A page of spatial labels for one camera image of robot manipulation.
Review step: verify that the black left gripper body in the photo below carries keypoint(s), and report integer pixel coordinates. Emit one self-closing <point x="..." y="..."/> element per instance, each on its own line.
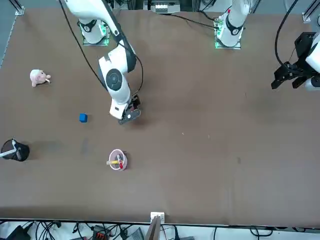
<point x="303" y="47"/>

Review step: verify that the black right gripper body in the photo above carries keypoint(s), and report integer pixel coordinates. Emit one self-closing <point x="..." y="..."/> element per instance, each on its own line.
<point x="132" y="106"/>

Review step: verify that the blue magnetic block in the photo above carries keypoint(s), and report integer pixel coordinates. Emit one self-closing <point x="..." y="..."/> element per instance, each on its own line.
<point x="83" y="118"/>

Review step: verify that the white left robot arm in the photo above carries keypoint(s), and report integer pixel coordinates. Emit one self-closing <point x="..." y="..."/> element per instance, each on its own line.
<point x="232" y="25"/>

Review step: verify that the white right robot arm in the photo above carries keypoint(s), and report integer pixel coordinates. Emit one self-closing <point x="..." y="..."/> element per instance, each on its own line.
<point x="117" y="92"/>

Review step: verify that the clear pink plastic cup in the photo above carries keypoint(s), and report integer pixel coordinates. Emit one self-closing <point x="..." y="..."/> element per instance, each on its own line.
<point x="123" y="160"/>

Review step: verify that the red capped marker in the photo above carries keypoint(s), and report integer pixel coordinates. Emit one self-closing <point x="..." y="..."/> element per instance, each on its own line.
<point x="121" y="163"/>

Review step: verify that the yellow pen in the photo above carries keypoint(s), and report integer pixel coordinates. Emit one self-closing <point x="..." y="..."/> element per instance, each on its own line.
<point x="114" y="162"/>

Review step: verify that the pink plush toy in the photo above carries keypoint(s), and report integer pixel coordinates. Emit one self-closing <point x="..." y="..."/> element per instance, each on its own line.
<point x="37" y="78"/>

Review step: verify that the grey power strip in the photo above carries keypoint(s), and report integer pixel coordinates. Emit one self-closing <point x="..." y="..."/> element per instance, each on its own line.
<point x="161" y="8"/>

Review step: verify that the black mesh pen cup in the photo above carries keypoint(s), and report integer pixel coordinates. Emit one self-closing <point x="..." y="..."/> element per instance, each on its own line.
<point x="21" y="152"/>

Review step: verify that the dark grey power brick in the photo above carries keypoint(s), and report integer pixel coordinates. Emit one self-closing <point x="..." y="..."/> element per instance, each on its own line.
<point x="137" y="234"/>

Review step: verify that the black orange electronic device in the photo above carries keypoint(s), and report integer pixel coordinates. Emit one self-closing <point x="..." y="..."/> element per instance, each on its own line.
<point x="100" y="234"/>

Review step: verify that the white marker pen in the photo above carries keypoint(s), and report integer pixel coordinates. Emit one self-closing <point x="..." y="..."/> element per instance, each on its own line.
<point x="7" y="153"/>

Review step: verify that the black power adapter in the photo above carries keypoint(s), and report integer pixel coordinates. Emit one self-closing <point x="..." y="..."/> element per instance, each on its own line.
<point x="18" y="233"/>

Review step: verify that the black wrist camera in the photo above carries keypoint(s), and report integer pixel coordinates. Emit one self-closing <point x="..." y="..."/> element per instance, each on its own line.
<point x="130" y="116"/>

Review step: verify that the aluminium profile bracket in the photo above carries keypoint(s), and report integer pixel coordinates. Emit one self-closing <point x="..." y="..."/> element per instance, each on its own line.
<point x="20" y="12"/>
<point x="307" y="16"/>

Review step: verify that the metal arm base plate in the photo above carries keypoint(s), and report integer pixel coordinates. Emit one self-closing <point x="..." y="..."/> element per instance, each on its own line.
<point x="218" y="45"/>
<point x="107" y="41"/>

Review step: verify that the white post foot bracket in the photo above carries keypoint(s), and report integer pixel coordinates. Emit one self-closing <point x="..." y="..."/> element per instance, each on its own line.
<point x="161" y="215"/>

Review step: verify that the aluminium camera post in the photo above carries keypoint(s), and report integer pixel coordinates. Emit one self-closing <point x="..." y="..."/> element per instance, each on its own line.
<point x="153" y="230"/>

